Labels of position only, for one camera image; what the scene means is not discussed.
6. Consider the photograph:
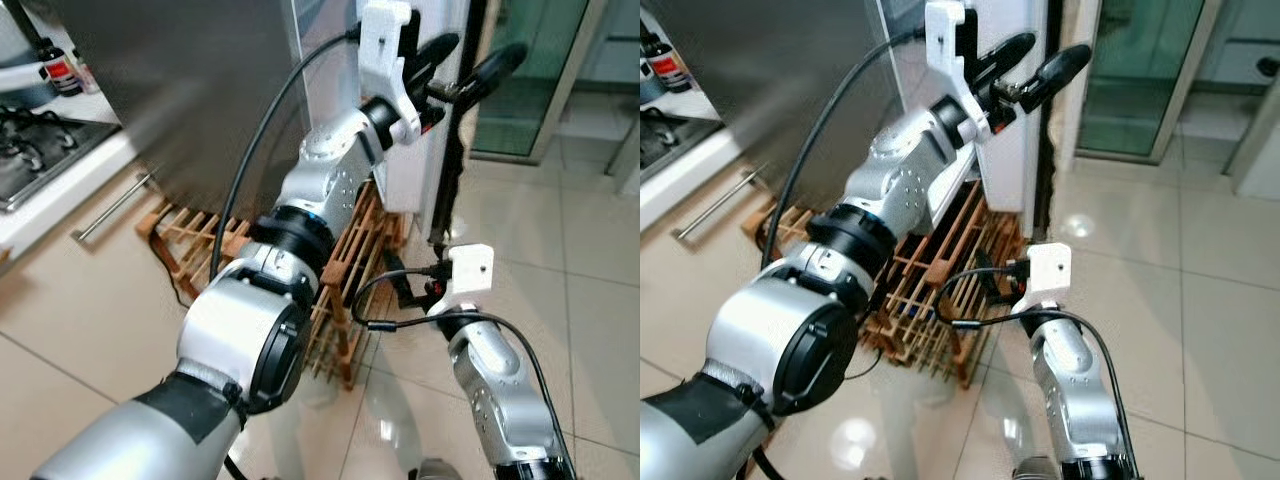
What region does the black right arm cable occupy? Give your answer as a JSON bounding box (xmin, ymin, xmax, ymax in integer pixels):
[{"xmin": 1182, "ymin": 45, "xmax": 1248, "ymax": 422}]
[
  {"xmin": 350, "ymin": 262, "xmax": 571, "ymax": 471},
  {"xmin": 935, "ymin": 262, "xmax": 1141, "ymax": 471}
]

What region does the green glass door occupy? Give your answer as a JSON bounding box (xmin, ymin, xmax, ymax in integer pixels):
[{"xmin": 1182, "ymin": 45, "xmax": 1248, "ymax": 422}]
[
  {"xmin": 1072, "ymin": 0, "xmax": 1223, "ymax": 166},
  {"xmin": 468, "ymin": 0, "xmax": 606, "ymax": 166}
]

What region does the dark bottle with red label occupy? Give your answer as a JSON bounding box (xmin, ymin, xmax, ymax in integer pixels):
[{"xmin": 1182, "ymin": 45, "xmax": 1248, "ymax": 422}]
[
  {"xmin": 645, "ymin": 30, "xmax": 689, "ymax": 96},
  {"xmin": 35, "ymin": 35, "xmax": 83, "ymax": 98}
]

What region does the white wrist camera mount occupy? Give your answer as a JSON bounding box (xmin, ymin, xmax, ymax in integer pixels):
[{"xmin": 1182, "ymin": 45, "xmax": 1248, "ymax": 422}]
[
  {"xmin": 445, "ymin": 244, "xmax": 496, "ymax": 313},
  {"xmin": 358, "ymin": 0, "xmax": 423, "ymax": 146},
  {"xmin": 1020, "ymin": 242, "xmax": 1073, "ymax": 307},
  {"xmin": 925, "ymin": 0, "xmax": 1007, "ymax": 143}
]

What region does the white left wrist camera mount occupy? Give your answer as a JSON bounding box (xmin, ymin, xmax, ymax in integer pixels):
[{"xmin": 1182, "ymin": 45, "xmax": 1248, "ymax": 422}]
[
  {"xmin": 358, "ymin": 0, "xmax": 423, "ymax": 146},
  {"xmin": 925, "ymin": 0, "xmax": 1007, "ymax": 143}
]

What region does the black gas hob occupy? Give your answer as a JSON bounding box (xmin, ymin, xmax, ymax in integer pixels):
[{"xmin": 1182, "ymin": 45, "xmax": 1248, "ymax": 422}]
[
  {"xmin": 640, "ymin": 105, "xmax": 706, "ymax": 186},
  {"xmin": 0, "ymin": 105, "xmax": 121, "ymax": 213}
]

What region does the steel cabinet bar handle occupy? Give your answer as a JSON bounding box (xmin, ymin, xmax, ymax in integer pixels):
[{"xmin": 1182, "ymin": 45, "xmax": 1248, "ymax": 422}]
[
  {"xmin": 672, "ymin": 163, "xmax": 771, "ymax": 243},
  {"xmin": 70, "ymin": 172, "xmax": 153, "ymax": 246}
]

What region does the silver small fridge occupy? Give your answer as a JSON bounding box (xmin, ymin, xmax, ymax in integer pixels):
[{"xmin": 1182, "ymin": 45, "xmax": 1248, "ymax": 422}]
[
  {"xmin": 655, "ymin": 0, "xmax": 901, "ymax": 216},
  {"xmin": 20, "ymin": 0, "xmax": 336, "ymax": 216}
]

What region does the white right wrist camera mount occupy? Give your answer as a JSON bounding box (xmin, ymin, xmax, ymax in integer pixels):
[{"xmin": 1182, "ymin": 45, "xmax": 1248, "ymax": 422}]
[
  {"xmin": 1020, "ymin": 242, "xmax": 1073, "ymax": 307},
  {"xmin": 445, "ymin": 244, "xmax": 496, "ymax": 313}
]

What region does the wooden slatted rack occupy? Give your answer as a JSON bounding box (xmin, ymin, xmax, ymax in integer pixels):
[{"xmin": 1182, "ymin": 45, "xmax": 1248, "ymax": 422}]
[
  {"xmin": 745, "ymin": 180, "xmax": 1027, "ymax": 391},
  {"xmin": 138, "ymin": 180, "xmax": 413, "ymax": 391}
]

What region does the white-lined fridge door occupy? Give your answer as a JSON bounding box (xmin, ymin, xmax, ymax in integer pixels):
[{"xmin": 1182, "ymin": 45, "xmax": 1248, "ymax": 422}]
[
  {"xmin": 880, "ymin": 0, "xmax": 1063, "ymax": 241},
  {"xmin": 295, "ymin": 0, "xmax": 491, "ymax": 246}
]

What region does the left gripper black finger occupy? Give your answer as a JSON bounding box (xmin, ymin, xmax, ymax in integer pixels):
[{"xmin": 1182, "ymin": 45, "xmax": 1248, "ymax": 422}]
[
  {"xmin": 1005, "ymin": 44, "xmax": 1093, "ymax": 106},
  {"xmin": 975, "ymin": 32, "xmax": 1038, "ymax": 89},
  {"xmin": 428, "ymin": 43, "xmax": 528, "ymax": 103},
  {"xmin": 405, "ymin": 33, "xmax": 461, "ymax": 89}
]

